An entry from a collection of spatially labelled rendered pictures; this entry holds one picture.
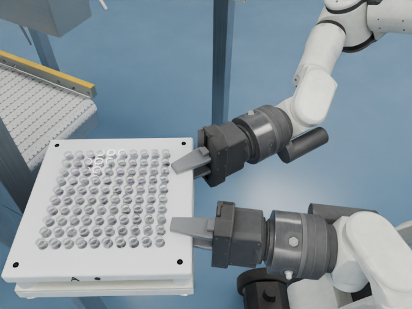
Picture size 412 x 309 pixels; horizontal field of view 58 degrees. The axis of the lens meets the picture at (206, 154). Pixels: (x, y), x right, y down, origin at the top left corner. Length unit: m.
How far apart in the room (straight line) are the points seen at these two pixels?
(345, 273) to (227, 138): 0.26
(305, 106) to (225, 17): 0.84
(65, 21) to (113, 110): 1.56
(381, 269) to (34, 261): 0.43
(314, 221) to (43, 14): 0.64
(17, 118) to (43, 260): 0.54
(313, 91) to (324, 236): 0.28
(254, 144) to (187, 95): 1.82
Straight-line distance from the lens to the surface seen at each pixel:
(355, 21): 0.83
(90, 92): 1.00
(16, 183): 0.80
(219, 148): 0.57
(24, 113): 1.03
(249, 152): 0.62
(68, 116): 0.98
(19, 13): 0.91
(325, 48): 0.78
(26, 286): 0.59
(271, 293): 1.39
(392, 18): 0.81
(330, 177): 2.05
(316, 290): 0.97
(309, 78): 0.69
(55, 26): 0.84
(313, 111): 0.67
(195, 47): 2.87
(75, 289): 0.57
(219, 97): 1.66
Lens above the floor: 1.53
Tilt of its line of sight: 48 degrees down
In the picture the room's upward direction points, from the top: straight up
